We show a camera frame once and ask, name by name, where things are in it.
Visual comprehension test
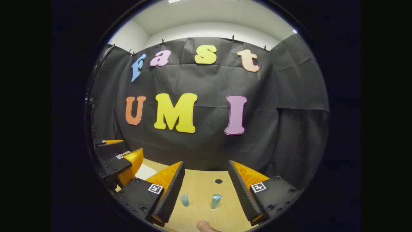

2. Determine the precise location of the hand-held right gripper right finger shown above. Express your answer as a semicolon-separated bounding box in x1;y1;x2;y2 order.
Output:
228;160;301;226

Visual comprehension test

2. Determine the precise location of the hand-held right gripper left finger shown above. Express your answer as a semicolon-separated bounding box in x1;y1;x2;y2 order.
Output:
117;161;186;227

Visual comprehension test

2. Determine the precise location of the black backdrop cloth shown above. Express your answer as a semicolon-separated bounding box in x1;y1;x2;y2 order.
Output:
89;34;329;190

